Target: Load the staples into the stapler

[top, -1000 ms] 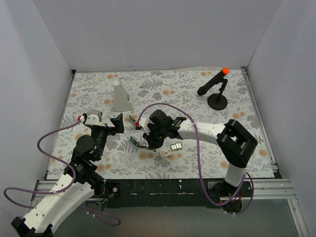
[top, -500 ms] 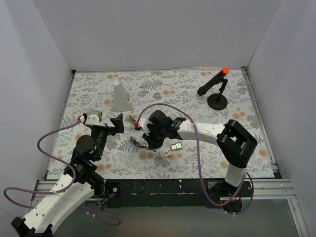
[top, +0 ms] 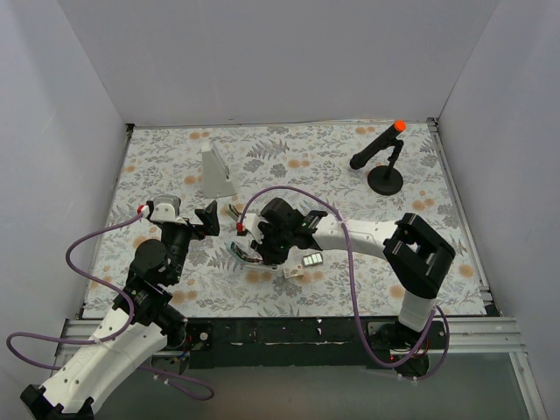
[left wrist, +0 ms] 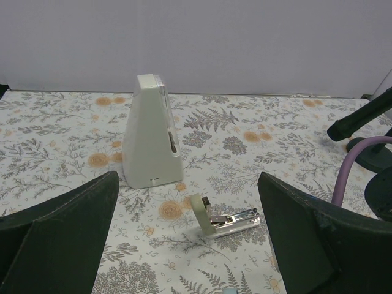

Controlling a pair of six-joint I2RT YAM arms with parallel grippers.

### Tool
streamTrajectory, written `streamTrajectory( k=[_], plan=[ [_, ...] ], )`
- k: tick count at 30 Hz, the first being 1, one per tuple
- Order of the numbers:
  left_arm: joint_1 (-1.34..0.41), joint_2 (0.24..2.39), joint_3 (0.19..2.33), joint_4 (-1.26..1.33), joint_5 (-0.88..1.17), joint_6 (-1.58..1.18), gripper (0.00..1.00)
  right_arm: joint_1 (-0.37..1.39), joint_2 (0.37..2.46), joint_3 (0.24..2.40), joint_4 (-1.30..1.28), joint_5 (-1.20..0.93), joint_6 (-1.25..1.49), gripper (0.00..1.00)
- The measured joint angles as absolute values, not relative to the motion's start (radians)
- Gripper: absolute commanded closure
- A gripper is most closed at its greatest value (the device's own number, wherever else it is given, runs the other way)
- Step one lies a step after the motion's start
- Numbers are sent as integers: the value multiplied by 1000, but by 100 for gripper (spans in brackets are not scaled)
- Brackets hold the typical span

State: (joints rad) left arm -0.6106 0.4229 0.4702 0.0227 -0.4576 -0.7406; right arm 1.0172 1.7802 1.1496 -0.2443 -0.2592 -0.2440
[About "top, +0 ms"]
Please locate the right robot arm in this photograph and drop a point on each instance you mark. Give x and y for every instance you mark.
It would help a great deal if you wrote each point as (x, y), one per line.
(419, 256)

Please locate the black round microphone stand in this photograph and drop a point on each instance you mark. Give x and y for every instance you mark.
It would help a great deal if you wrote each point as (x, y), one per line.
(386, 180)

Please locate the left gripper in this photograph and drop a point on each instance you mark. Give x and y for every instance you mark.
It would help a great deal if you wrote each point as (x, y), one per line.
(199, 225)

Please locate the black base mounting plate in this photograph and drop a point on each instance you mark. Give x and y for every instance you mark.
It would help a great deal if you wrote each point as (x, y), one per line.
(286, 342)

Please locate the black microphone orange tip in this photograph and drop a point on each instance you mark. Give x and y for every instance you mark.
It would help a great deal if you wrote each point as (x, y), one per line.
(387, 139)

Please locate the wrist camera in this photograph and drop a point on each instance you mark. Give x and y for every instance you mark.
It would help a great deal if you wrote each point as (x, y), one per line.
(249, 225)
(156, 210)

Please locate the grey metronome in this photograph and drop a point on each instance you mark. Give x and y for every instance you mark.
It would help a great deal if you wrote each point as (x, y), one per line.
(217, 180)

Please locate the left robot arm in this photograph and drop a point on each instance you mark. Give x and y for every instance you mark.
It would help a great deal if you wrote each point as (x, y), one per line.
(140, 322)

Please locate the white staple box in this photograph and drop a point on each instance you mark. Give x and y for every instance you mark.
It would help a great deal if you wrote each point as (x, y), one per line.
(292, 272)

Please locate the staple strips tray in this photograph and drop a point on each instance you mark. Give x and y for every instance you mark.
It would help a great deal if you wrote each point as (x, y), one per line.
(312, 260)

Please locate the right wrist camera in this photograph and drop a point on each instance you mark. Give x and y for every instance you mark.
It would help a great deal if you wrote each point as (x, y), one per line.
(249, 225)

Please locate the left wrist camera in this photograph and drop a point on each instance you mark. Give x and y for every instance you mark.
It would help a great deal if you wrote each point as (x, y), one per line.
(156, 210)

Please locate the floral patterned table mat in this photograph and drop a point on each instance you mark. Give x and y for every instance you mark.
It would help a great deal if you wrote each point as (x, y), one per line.
(304, 165)

